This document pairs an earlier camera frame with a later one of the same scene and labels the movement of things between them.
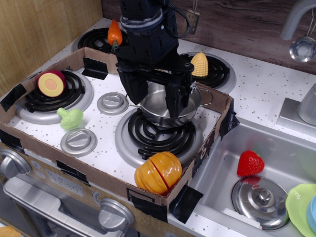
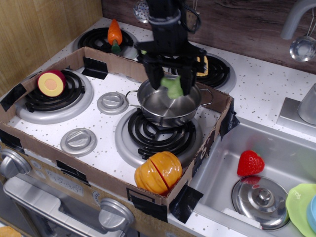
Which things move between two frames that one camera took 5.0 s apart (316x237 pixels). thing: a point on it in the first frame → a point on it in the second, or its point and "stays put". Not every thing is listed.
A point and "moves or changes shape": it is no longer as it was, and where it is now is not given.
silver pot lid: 263,199 stays put
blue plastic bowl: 311,213 stays put
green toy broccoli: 70,119 moves or changes shape
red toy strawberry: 250,163 stays put
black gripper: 155,52 → 170,47
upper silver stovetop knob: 112,103 stays put
